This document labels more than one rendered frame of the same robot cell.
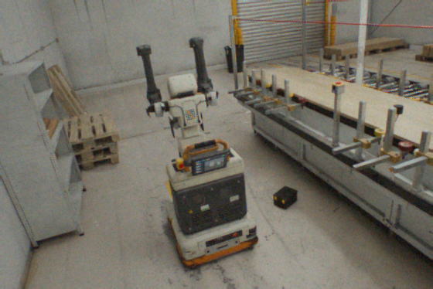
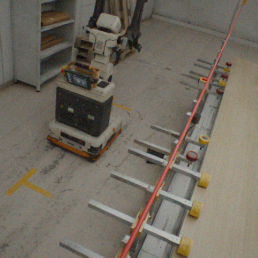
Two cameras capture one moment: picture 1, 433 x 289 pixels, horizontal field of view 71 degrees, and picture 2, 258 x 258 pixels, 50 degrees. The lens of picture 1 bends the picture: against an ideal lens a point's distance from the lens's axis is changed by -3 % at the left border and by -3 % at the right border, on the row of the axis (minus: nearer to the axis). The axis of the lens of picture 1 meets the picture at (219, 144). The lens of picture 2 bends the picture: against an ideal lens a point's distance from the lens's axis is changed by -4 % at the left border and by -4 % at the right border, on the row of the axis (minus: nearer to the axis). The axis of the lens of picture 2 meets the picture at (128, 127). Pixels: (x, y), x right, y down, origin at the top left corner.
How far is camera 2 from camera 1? 172 cm
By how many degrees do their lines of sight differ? 31
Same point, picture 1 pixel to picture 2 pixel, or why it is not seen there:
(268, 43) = not seen: outside the picture
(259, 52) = not seen: outside the picture
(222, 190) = (84, 106)
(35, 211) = (21, 61)
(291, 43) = not seen: outside the picture
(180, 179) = (60, 80)
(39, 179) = (27, 44)
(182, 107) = (97, 37)
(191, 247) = (52, 128)
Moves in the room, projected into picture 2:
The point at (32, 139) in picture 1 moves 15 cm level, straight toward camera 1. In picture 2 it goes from (31, 17) to (26, 19)
